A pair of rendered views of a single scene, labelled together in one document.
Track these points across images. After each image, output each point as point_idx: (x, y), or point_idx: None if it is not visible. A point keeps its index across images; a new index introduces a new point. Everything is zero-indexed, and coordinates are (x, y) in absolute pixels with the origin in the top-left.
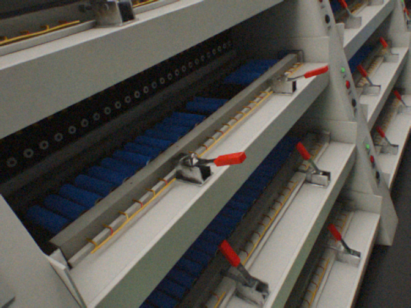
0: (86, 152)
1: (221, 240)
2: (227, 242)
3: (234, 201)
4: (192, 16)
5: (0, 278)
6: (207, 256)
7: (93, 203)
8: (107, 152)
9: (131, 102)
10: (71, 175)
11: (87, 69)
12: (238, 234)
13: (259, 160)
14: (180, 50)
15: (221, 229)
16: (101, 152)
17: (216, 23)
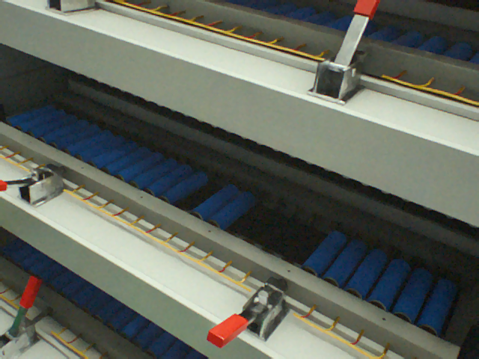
0: (125, 118)
1: (98, 312)
2: (86, 315)
3: (171, 334)
4: (124, 54)
5: None
6: (77, 296)
7: (27, 131)
8: (132, 134)
9: (203, 124)
10: (98, 120)
11: (1, 22)
12: (95, 328)
13: (99, 283)
14: (96, 78)
15: (118, 313)
16: (127, 129)
17: (168, 93)
